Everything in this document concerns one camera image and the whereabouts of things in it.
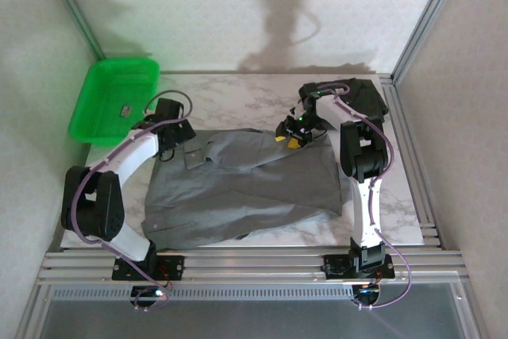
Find aluminium frame post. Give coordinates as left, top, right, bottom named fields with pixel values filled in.
left=37, top=0, right=107, bottom=63
left=391, top=0, right=471, bottom=82

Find black controller board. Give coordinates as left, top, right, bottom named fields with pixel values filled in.
left=129, top=285, right=167, bottom=313
left=352, top=283, right=383, bottom=312

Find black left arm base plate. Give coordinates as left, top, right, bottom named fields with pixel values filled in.
left=110, top=254, right=187, bottom=281

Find aluminium side rail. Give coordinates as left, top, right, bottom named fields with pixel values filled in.
left=379, top=72, right=444, bottom=251

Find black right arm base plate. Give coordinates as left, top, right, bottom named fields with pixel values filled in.
left=321, top=253, right=394, bottom=281

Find clear acrylic panel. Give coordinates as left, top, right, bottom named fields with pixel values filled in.
left=39, top=299, right=477, bottom=339

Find aluminium right frame post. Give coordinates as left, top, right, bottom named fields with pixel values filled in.
left=391, top=0, right=471, bottom=82

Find aluminium left frame post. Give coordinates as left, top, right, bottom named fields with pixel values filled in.
left=37, top=0, right=107, bottom=63

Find folded dark charcoal shirt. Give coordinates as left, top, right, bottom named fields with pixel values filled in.
left=344, top=78, right=391, bottom=117

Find aluminium frame rails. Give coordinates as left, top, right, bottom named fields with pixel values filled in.
left=37, top=246, right=466, bottom=287

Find green plastic basket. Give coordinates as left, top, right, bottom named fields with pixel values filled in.
left=67, top=58, right=161, bottom=146

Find grey long sleeve shirt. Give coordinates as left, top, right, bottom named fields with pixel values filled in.
left=141, top=127, right=344, bottom=251

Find slotted grey cable duct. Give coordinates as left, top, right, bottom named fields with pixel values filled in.
left=51, top=285, right=355, bottom=301

